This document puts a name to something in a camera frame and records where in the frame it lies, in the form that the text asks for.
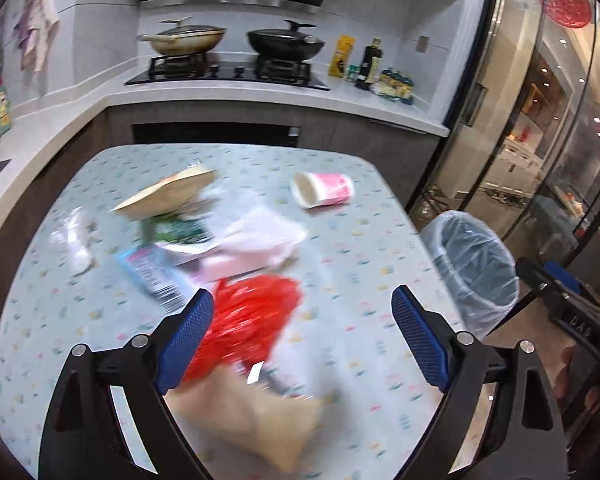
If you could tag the person's right hand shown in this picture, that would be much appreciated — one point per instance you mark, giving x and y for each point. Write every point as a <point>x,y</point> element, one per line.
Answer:
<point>597,415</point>

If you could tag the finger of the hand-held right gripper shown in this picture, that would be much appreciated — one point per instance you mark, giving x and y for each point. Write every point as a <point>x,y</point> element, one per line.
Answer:
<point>562,277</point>
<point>532,274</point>

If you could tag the pink hanging towel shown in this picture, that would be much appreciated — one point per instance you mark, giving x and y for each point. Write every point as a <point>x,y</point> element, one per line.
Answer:
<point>37,30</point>

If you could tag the dark built-in appliance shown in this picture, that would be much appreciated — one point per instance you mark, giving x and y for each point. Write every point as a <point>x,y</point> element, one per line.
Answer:
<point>215,135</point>

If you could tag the red plastic bag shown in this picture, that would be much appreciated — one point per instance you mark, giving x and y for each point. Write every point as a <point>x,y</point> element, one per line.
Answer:
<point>245,320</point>

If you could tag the black wok with lid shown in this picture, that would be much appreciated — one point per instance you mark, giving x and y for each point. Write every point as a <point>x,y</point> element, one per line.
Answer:
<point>285,42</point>

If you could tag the red paper cutting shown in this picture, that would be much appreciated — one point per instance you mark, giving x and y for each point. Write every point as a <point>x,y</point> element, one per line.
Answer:
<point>565,7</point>

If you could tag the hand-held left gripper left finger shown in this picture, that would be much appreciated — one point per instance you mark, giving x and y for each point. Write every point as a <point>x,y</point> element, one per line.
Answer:
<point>187,340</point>

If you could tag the beige wok with lid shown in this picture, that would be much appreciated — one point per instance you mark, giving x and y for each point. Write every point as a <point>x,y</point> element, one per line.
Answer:
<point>187,40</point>

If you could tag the dark oil bottle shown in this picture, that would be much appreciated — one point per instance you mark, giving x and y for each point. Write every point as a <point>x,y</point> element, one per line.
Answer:
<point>370,65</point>

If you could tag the green dish soap bottle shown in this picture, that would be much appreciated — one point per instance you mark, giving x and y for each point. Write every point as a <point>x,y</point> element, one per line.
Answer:
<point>1,110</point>

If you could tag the grey kitchen counter cabinet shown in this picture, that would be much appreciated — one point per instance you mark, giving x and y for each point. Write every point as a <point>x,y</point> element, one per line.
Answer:
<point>365,132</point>

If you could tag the shiny silver wrapper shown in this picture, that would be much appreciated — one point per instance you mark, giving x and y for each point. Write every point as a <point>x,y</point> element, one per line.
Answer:
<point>275,382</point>

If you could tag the glass sliding door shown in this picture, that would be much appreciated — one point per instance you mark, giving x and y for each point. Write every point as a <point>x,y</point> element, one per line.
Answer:
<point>530,125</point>

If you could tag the brown paper bag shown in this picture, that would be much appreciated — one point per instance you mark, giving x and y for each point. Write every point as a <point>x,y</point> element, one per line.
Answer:
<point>260,420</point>

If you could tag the blue wet wipes packet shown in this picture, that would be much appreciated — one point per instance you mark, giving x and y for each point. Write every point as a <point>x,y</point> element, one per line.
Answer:
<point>152,275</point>

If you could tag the pink paper cup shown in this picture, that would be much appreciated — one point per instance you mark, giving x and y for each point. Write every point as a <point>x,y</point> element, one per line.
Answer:
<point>327,189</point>

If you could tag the white paper napkin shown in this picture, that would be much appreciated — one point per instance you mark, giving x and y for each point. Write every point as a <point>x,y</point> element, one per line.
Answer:
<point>260,245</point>

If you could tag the grey bin with plastic liner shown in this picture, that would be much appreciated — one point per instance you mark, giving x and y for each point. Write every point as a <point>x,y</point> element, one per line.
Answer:
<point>472,265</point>

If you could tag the yellow bottle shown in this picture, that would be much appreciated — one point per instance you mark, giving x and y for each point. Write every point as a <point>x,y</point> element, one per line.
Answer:
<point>342,55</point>

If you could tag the brown cardboard packet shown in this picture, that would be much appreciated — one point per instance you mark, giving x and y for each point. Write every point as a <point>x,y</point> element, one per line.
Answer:
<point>167,192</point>

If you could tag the wall socket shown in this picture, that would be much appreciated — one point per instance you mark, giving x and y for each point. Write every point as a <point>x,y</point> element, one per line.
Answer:
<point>422,44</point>

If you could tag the green drink carton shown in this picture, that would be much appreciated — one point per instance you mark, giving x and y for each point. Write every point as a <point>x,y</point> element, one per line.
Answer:
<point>180,232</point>

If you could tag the floral tablecloth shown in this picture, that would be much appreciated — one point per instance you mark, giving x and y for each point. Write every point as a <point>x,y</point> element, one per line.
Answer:
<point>340,270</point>

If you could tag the black gas stove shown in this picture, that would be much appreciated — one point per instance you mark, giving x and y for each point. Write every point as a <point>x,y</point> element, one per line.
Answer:
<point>230,74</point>

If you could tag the clear plastic wrap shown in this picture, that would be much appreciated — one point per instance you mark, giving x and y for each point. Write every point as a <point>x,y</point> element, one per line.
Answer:
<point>75,240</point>

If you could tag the pack of small bottles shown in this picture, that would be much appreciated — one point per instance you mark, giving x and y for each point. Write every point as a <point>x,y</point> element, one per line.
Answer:
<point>395,87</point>

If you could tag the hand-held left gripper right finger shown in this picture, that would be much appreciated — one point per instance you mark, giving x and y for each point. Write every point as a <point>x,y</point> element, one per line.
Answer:
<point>420,330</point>

